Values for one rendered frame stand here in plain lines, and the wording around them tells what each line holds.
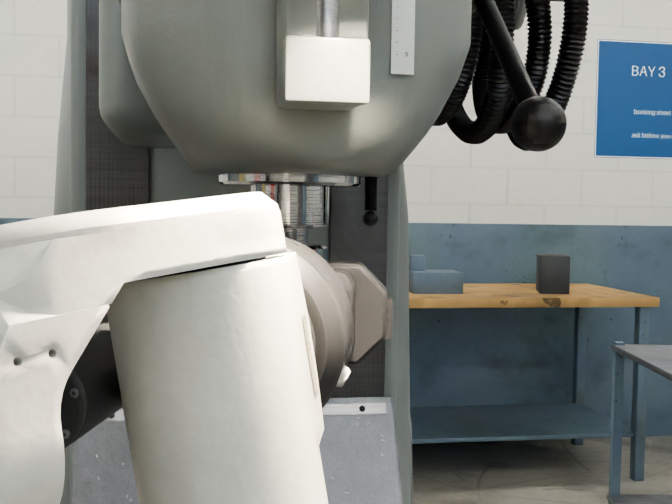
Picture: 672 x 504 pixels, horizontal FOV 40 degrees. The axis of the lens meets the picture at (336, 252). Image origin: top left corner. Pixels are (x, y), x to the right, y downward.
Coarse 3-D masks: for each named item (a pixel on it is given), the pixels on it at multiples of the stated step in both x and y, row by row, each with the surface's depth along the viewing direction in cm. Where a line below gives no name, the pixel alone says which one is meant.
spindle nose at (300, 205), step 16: (272, 192) 53; (288, 192) 52; (304, 192) 53; (320, 192) 53; (288, 208) 53; (304, 208) 53; (320, 208) 54; (288, 224) 53; (304, 224) 53; (320, 224) 54
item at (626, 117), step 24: (600, 48) 504; (624, 48) 506; (648, 48) 509; (600, 72) 504; (624, 72) 507; (648, 72) 510; (600, 96) 505; (624, 96) 508; (648, 96) 510; (600, 120) 506; (624, 120) 509; (648, 120) 511; (600, 144) 507; (624, 144) 509; (648, 144) 512
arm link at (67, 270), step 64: (256, 192) 31; (0, 256) 25; (64, 256) 25; (128, 256) 26; (192, 256) 28; (256, 256) 30; (0, 320) 24; (64, 320) 25; (0, 384) 23; (64, 384) 24; (0, 448) 23
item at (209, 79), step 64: (128, 0) 47; (192, 0) 45; (256, 0) 45; (384, 0) 46; (448, 0) 48; (192, 64) 45; (256, 64) 45; (384, 64) 46; (448, 64) 49; (192, 128) 47; (256, 128) 46; (320, 128) 46; (384, 128) 47
